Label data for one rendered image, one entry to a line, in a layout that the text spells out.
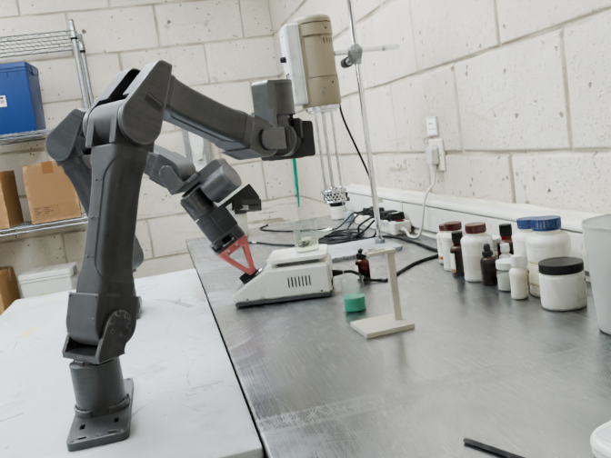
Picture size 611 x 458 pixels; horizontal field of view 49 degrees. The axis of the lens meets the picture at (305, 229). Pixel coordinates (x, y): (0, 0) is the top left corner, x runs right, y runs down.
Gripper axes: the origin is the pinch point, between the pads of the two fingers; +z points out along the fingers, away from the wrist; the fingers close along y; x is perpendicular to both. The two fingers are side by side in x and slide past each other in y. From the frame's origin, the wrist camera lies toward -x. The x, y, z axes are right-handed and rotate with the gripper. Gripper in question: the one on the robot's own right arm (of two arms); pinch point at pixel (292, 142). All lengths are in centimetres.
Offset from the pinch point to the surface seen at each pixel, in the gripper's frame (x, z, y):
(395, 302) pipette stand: 28.0, -26.9, -16.8
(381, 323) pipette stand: 31.1, -27.3, -14.3
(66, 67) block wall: -58, 208, 136
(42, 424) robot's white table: 34, -53, 30
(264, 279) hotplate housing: 26.4, -3.6, 8.0
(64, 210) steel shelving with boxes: 15, 174, 132
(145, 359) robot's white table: 33, -30, 24
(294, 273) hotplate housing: 25.7, -3.6, 1.9
